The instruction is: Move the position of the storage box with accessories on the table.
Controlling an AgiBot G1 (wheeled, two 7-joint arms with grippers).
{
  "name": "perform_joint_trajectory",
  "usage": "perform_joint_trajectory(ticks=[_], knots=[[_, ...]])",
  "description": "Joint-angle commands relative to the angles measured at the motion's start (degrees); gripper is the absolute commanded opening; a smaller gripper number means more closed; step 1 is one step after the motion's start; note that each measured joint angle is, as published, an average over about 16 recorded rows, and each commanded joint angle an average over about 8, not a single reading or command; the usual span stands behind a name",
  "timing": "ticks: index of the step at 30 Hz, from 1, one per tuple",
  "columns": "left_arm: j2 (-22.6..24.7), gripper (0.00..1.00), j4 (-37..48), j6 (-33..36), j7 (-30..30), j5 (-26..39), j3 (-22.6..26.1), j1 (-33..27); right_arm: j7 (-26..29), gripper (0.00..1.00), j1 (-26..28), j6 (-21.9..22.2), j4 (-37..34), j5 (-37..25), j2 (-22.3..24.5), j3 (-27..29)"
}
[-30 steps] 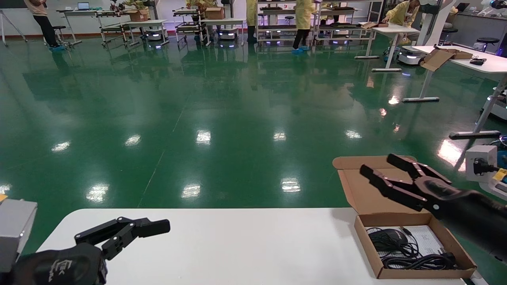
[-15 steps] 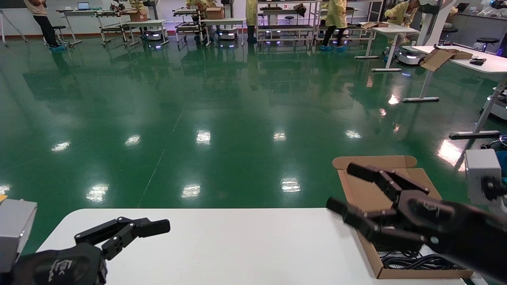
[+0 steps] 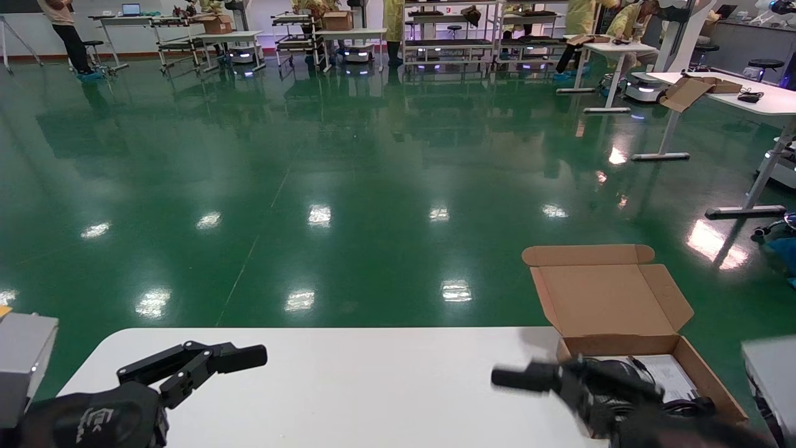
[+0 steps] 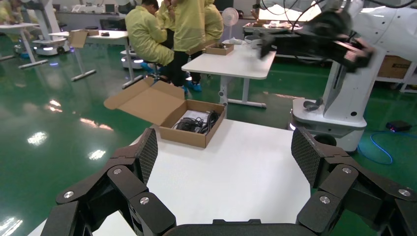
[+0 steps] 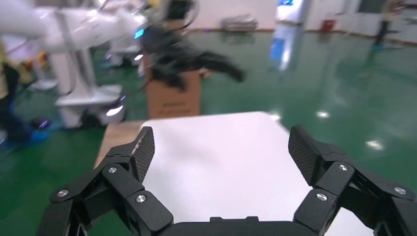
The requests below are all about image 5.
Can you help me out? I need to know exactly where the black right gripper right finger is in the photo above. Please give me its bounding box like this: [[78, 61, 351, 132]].
[[288, 124, 417, 236]]

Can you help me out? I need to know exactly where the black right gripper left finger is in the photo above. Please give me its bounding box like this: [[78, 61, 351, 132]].
[[35, 126, 174, 236]]

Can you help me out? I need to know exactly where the tall brown cardboard carton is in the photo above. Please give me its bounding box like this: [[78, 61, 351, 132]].
[[146, 19, 203, 120]]

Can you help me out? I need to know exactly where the person wearing blue shoe covers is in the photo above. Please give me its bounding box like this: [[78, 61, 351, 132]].
[[0, 61, 50, 147]]

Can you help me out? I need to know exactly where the black gripper of white robot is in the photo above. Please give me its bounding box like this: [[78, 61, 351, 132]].
[[142, 24, 245, 92]]

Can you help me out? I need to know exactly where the white wheeled robot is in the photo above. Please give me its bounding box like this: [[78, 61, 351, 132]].
[[0, 0, 147, 129]]

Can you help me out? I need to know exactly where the blue white banner stand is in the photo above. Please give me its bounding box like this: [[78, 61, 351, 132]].
[[268, 0, 305, 72]]

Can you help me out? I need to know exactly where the grey cart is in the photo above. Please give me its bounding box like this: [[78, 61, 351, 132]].
[[221, 13, 259, 33]]

